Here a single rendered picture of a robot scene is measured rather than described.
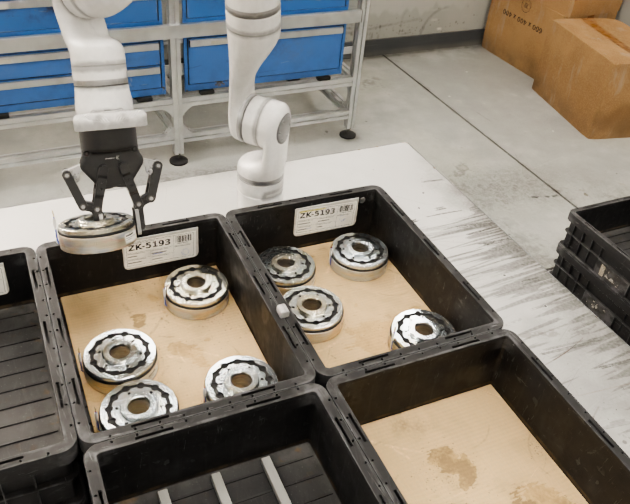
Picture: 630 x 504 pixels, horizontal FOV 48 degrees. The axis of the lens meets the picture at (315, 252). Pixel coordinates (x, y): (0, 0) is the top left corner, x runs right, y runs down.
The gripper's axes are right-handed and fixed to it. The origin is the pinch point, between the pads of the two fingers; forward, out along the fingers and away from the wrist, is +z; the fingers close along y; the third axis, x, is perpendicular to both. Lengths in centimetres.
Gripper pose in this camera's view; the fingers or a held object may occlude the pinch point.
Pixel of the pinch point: (119, 224)
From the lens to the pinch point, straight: 104.2
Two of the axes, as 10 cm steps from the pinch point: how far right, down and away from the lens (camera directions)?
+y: -9.3, 1.5, -3.4
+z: 0.4, 9.5, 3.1
